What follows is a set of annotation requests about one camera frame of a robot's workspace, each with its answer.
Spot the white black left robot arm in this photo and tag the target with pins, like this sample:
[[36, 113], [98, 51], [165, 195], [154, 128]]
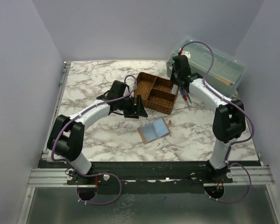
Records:
[[67, 135]]

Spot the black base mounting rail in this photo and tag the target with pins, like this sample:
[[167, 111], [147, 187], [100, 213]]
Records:
[[111, 178]]

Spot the clear lidded green toolbox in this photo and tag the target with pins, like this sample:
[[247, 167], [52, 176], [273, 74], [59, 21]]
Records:
[[226, 72]]

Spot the brown woven divided basket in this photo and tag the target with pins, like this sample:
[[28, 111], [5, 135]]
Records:
[[154, 91]]

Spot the blue red handled screwdriver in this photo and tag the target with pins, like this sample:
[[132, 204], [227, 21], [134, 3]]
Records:
[[182, 91]]

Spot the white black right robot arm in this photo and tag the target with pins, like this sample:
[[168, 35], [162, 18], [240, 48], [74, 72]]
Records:
[[229, 122]]

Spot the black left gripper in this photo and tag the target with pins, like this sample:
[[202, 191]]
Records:
[[136, 111]]

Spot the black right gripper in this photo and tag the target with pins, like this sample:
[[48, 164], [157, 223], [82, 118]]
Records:
[[172, 80]]

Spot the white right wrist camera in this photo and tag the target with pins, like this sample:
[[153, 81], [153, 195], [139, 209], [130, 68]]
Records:
[[187, 54]]

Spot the aluminium extrusion frame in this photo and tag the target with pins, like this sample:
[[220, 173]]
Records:
[[244, 190]]

